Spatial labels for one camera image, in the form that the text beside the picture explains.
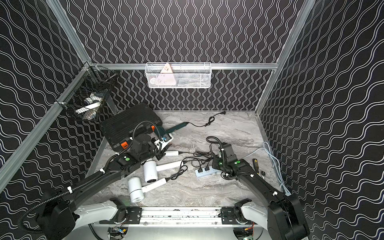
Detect light blue power strip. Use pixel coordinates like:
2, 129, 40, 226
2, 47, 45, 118
195, 168, 222, 178

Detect green dryer black cable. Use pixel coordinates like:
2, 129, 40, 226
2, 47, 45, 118
188, 110, 227, 128

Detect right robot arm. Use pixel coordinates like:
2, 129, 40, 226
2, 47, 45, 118
213, 143, 310, 240

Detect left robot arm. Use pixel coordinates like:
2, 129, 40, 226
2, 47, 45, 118
18, 134, 174, 240

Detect green hair dryer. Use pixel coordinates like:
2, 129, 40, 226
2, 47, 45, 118
154, 122, 189, 142

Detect white hair dryer upper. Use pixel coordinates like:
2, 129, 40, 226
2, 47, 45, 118
165, 151, 179, 157

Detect white hair dryer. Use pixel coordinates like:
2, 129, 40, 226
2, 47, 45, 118
128, 177, 167, 203
143, 160, 184, 184
165, 151, 179, 157

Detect white hair dryer middle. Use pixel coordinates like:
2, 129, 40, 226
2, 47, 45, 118
143, 160, 184, 184

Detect yellow black screwdriver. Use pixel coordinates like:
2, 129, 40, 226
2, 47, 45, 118
253, 159, 260, 175

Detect black plastic tool case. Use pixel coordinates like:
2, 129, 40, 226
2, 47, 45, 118
101, 103, 163, 152

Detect white hair dryer lower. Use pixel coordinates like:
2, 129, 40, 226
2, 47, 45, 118
128, 177, 167, 203

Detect white items in basket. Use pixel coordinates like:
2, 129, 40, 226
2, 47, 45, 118
75, 93, 104, 121

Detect pink triangular card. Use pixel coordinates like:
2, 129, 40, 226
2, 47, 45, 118
154, 63, 177, 86

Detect grey power strip cord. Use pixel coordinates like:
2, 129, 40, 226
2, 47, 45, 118
241, 141, 293, 197

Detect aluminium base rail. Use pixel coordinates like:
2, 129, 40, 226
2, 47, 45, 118
61, 206, 271, 226

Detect black wire basket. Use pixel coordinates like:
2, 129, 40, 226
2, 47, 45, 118
58, 66, 118, 122

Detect clear wall basket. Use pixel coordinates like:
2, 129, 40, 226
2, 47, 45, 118
145, 62, 212, 89

